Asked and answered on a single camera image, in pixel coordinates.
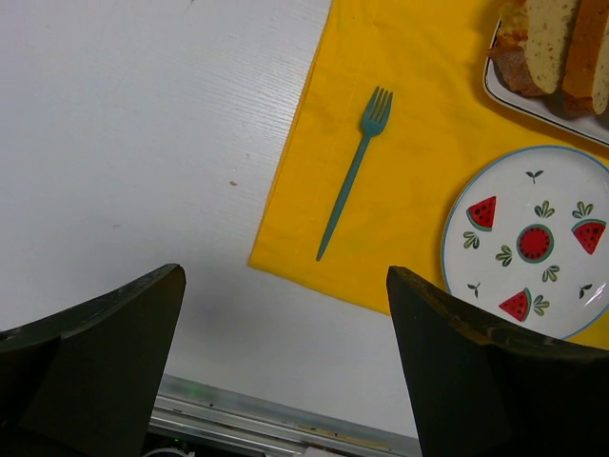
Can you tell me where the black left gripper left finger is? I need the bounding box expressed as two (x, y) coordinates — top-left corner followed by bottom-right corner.
(1, 264), (186, 456)

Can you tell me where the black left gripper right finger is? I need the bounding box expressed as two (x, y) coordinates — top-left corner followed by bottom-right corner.
(386, 267), (608, 456)

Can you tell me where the white rectangular bread tray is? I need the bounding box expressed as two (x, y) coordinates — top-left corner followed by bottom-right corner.
(482, 13), (609, 148)

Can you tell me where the bread slice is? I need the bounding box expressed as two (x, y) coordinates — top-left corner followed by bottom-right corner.
(562, 1), (608, 115)
(487, 0), (580, 97)
(592, 33), (609, 115)

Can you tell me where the leftmost bread slice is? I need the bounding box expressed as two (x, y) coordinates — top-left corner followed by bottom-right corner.
(487, 0), (580, 97)

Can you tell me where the watermelon pattern round plate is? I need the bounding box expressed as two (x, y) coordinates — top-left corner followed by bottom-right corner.
(442, 146), (608, 339)

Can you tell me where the yellow cloth placemat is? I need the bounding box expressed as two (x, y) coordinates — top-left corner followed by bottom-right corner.
(246, 0), (609, 347)

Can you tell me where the teal plastic fork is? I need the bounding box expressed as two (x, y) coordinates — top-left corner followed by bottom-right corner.
(315, 87), (393, 262)

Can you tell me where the aluminium table frame rail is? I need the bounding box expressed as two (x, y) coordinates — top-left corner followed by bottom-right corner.
(149, 375), (422, 456)

